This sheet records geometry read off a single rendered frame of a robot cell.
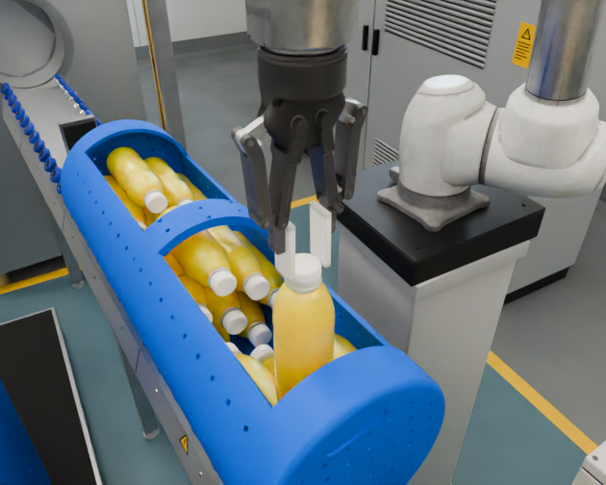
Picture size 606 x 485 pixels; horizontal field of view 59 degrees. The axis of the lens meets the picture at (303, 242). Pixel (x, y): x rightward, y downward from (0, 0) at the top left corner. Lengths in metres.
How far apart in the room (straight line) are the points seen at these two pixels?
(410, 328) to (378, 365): 0.58
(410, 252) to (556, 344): 1.58
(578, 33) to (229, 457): 0.79
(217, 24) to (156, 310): 5.40
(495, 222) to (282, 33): 0.85
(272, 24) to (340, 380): 0.37
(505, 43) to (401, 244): 1.28
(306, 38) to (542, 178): 0.73
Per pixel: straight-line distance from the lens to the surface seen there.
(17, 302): 2.86
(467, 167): 1.10
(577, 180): 1.08
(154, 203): 1.06
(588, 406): 2.39
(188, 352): 0.73
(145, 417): 2.02
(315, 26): 0.42
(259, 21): 0.44
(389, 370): 0.63
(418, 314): 1.19
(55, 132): 2.06
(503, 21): 2.24
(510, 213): 1.24
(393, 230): 1.14
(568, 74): 1.01
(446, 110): 1.08
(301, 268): 0.57
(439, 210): 1.17
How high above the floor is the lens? 1.70
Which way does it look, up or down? 36 degrees down
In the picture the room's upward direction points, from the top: straight up
